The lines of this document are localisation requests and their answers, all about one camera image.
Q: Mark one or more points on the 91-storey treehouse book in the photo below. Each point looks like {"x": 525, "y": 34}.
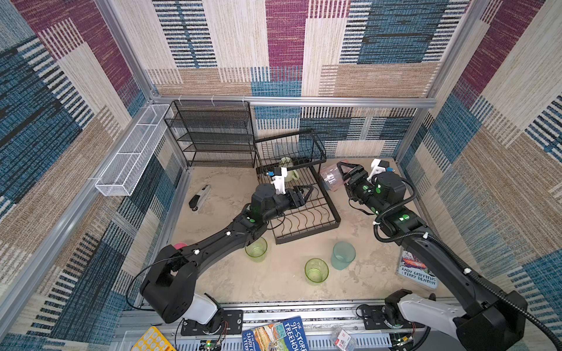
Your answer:
{"x": 285, "y": 335}

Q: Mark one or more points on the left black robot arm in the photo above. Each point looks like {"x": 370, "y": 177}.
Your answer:
{"x": 169, "y": 283}

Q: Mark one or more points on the clear pink plastic cup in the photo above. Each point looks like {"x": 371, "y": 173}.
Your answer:
{"x": 332, "y": 177}

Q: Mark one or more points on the black mesh shelf unit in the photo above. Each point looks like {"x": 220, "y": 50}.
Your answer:
{"x": 213, "y": 133}

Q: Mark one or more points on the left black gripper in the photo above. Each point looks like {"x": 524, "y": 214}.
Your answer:
{"x": 298, "y": 199}

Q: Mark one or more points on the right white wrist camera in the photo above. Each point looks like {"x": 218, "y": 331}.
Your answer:
{"x": 378, "y": 166}

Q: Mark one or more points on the translucent teal plastic cup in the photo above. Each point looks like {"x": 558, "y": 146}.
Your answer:
{"x": 343, "y": 254}

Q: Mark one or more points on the light green ceramic mug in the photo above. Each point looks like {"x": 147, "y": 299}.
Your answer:
{"x": 292, "y": 175}

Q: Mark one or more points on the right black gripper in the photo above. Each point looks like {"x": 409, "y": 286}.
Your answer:
{"x": 349, "y": 176}

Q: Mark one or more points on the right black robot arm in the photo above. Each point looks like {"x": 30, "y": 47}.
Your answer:
{"x": 490, "y": 319}

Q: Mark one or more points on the clear green plastic cup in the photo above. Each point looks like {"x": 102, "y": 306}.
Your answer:
{"x": 316, "y": 270}
{"x": 257, "y": 250}

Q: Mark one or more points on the black silver stapler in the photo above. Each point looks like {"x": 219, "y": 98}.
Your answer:
{"x": 197, "y": 201}

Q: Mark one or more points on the yellow patterned card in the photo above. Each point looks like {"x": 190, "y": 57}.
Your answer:
{"x": 152, "y": 340}

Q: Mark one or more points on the white wire wall basket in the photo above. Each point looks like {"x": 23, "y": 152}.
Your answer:
{"x": 127, "y": 166}

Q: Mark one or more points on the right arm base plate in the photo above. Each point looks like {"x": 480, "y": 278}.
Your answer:
{"x": 375, "y": 317}

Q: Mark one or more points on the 143-storey treehouse book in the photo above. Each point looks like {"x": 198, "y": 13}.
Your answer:
{"x": 410, "y": 267}

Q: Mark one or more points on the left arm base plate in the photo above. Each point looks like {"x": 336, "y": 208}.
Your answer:
{"x": 228, "y": 321}

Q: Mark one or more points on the small clear plastic packet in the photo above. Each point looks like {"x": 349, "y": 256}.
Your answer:
{"x": 342, "y": 340}

